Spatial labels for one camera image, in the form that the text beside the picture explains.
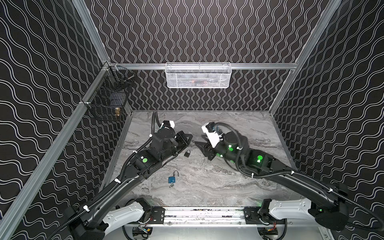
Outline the black padlock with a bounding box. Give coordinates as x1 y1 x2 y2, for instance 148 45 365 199
184 150 191 158

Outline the blue padlock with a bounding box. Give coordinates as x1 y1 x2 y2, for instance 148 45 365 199
168 170 179 185

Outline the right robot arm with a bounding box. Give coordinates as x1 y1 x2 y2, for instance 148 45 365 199
196 122 384 232

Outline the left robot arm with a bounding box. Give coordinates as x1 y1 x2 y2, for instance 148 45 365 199
47 112 193 240

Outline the white mesh basket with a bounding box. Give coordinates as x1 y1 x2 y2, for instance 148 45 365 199
165 62 232 89

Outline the brass bell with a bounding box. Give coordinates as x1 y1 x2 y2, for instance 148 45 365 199
115 108 121 118

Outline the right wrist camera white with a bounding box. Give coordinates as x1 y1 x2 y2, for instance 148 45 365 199
202 122 223 148

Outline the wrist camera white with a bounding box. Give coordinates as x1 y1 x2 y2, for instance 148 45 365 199
202 122 223 148
160 120 175 129

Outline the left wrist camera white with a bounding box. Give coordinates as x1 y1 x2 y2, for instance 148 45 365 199
160 120 175 129

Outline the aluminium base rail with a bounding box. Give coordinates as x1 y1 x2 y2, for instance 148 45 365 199
83 205 304 228

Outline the black wire basket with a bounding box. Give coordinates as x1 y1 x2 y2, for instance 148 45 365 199
81 62 136 123

